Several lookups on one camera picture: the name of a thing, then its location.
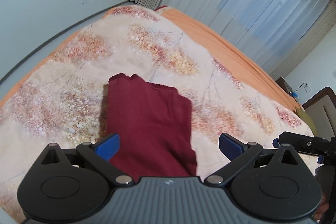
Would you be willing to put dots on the white wall socket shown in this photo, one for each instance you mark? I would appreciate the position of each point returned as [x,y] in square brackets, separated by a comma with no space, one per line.
[307,88]

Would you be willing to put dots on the dark wooden nightstand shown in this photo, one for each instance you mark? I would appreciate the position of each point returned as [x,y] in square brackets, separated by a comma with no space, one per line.
[285,86]

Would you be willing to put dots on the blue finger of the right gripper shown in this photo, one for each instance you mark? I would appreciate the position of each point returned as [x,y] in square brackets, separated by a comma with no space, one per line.
[275,143]

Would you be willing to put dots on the blue object on nightstand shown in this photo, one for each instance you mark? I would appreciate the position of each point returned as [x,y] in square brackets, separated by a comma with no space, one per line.
[294,95]

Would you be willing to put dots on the dark red long-sleeve shirt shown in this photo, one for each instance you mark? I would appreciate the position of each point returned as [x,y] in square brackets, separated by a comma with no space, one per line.
[154,125]

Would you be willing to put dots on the olive green pillow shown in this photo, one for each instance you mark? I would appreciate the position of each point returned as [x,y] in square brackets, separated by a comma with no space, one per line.
[307,119]

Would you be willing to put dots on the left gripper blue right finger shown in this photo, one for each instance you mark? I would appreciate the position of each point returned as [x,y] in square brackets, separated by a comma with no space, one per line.
[236,150]

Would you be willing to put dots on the floral peach duvet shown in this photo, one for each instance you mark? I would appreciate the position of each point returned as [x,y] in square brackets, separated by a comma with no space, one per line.
[64,98]

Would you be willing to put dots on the beige drape right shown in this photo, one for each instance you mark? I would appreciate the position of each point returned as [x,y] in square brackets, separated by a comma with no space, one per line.
[311,39]

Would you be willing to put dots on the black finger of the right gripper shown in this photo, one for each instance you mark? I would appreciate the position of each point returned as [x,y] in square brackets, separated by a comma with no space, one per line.
[301,143]

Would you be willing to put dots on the person's right hand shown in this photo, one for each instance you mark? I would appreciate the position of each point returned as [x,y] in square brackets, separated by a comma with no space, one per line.
[326,210]

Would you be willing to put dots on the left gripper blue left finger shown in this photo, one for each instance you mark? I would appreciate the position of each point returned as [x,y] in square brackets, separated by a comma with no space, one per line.
[102,150]

